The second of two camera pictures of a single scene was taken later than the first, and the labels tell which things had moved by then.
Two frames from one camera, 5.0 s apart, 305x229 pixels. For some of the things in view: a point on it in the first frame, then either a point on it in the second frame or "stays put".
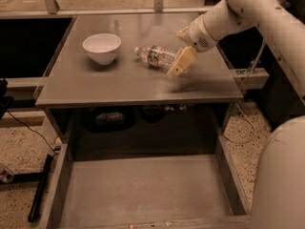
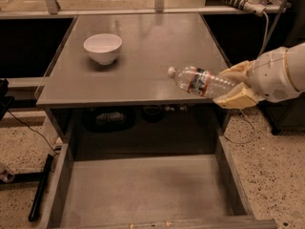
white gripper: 197,35 → 269,76
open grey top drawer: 148,194 stays put
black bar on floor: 36,199 stays put
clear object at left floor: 7,176 stays put
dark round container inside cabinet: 152,113 stays put
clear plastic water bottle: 155,55 → 199,81
